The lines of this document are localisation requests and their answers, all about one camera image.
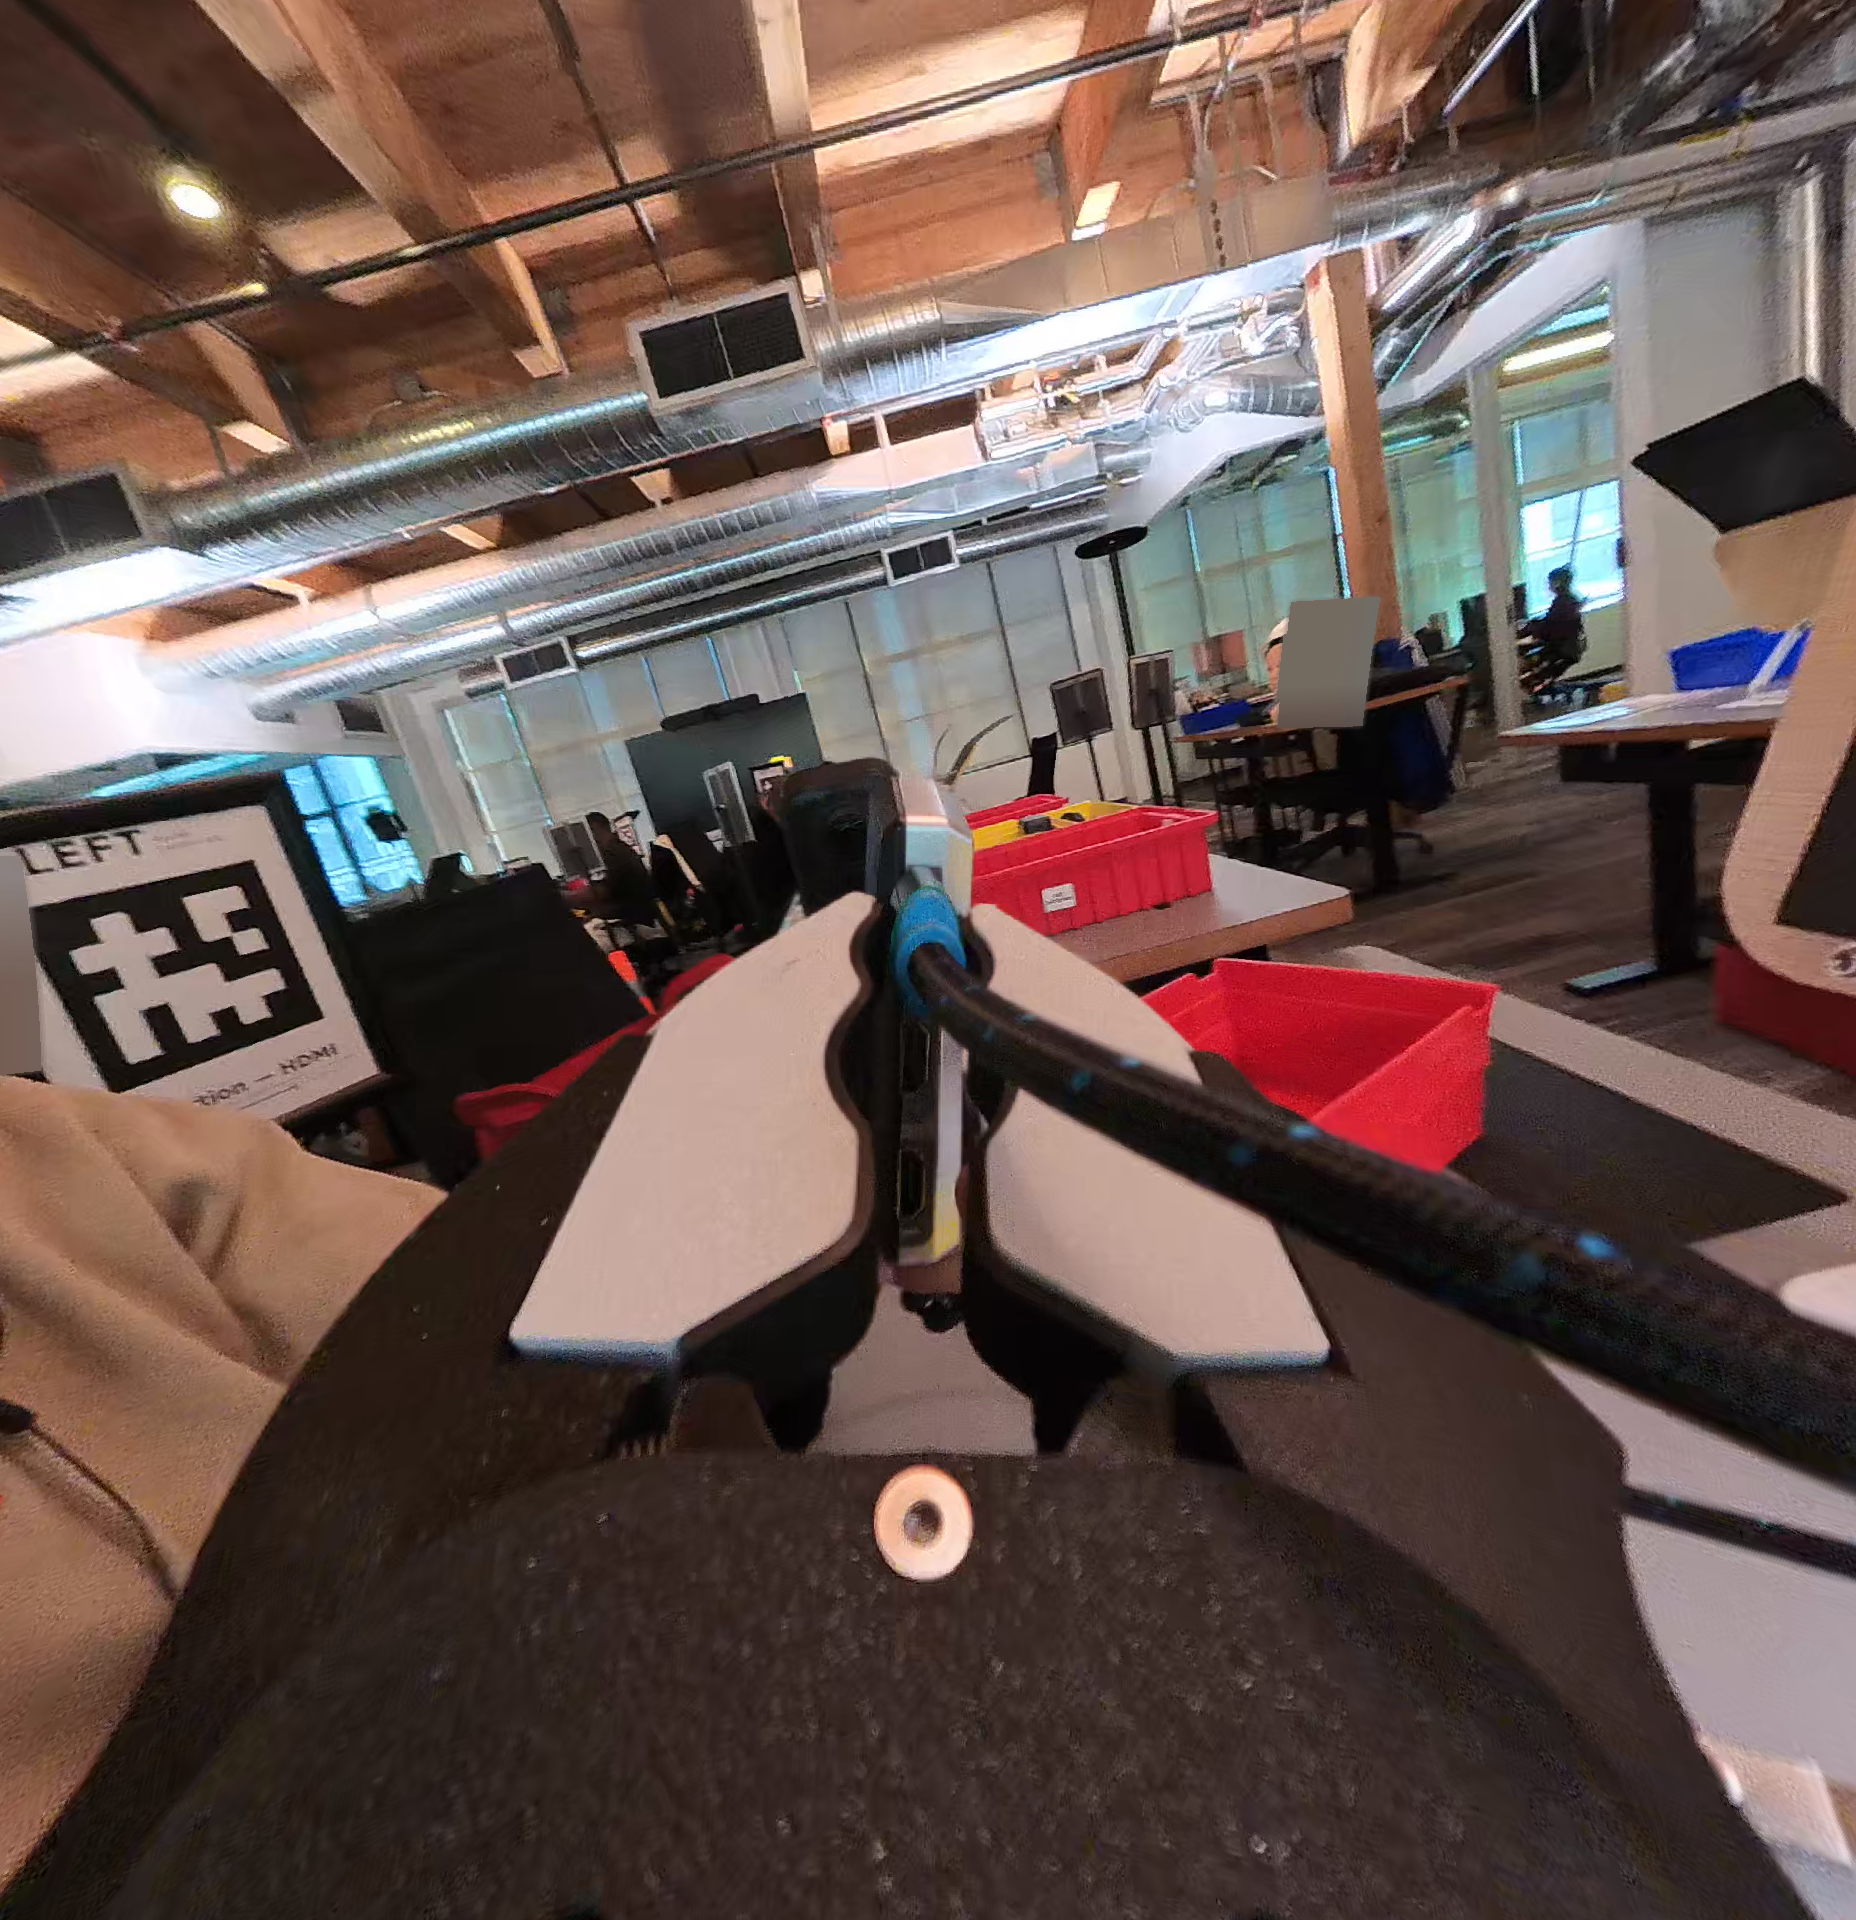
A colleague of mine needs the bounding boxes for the red flexible tub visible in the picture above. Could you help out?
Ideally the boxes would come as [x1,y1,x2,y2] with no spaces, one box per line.
[452,949,739,1159]

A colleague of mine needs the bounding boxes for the black fabric screen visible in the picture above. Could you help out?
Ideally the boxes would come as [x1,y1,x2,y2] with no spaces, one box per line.
[344,864,634,1189]

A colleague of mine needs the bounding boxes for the silver ventilation duct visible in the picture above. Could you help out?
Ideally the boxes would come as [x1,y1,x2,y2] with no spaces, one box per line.
[149,271,1320,557]

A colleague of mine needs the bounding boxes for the red storage bin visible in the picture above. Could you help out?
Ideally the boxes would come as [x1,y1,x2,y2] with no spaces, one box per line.
[1713,942,1856,1090]

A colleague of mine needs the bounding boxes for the black display screen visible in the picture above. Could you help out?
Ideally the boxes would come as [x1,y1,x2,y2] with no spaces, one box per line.
[625,693,826,901]

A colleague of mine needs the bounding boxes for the black plywood backdrop board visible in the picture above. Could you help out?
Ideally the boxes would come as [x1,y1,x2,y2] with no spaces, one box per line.
[1717,476,1856,995]
[1630,376,1856,632]

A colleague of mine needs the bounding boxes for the blue plastic bin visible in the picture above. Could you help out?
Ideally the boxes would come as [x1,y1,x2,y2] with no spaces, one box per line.
[1668,625,1817,695]

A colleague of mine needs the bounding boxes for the person's beige hoodie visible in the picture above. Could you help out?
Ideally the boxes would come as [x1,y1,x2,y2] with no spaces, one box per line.
[0,1076,449,1920]

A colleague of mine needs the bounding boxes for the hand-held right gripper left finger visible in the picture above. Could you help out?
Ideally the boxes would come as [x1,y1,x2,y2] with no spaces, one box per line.
[507,896,885,1371]

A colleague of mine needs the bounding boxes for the wooden top office desk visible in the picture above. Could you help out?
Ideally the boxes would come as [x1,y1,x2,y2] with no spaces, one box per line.
[1498,689,1798,1003]
[1174,673,1473,901]

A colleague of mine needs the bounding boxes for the white printed tag sign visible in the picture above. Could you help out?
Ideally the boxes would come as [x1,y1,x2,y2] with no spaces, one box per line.
[0,778,393,1128]

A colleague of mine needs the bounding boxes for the black floor lamp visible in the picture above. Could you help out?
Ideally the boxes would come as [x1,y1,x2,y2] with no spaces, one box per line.
[1075,525,1174,808]

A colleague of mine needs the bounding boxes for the white stand base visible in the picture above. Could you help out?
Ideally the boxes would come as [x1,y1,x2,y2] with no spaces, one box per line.
[1774,1256,1856,1356]

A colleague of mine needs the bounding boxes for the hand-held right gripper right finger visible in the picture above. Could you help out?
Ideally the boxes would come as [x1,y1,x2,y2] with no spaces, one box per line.
[965,900,1338,1371]

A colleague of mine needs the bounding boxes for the silver edged usb hub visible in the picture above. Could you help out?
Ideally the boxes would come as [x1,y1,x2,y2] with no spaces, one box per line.
[865,772,976,1294]

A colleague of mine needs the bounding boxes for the wooden support post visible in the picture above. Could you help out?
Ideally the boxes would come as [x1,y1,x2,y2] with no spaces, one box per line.
[1300,251,1406,644]

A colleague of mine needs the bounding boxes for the white ceiling air vent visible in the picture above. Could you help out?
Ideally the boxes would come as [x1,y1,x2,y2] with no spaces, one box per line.
[0,465,161,585]
[625,275,820,416]

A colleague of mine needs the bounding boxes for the black braided hdmi cable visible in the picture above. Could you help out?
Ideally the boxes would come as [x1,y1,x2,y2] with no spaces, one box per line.
[888,876,1856,1506]

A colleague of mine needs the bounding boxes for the long red labelled bin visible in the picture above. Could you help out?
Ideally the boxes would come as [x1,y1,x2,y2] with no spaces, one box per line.
[967,800,1220,942]

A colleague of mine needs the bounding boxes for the red plastic divider bin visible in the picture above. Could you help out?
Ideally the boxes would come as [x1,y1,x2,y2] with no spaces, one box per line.
[1142,957,1504,1175]

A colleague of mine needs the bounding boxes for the black office chair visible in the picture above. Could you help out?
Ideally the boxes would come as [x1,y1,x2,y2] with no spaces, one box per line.
[1314,637,1454,864]

